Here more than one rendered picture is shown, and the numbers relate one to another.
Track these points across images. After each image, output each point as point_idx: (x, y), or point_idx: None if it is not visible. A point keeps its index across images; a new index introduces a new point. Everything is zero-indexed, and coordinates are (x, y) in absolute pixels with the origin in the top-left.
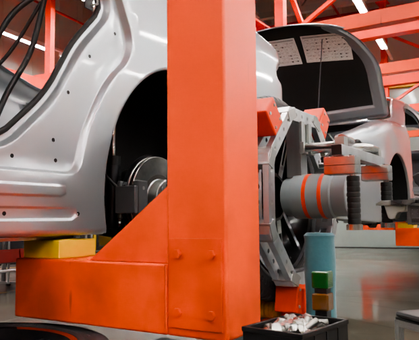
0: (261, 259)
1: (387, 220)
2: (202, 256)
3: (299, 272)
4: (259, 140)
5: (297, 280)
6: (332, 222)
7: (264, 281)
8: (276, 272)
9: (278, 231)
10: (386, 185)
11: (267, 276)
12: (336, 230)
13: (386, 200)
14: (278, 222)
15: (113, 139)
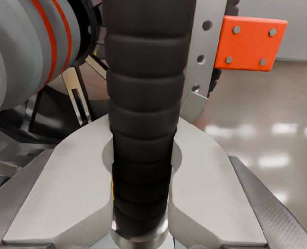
0: None
1: (114, 209)
2: None
3: (14, 162)
4: None
5: (7, 172)
6: (182, 99)
7: None
8: None
9: (67, 84)
10: (106, 26)
11: (17, 141)
12: (201, 114)
13: (72, 133)
14: (68, 72)
15: None
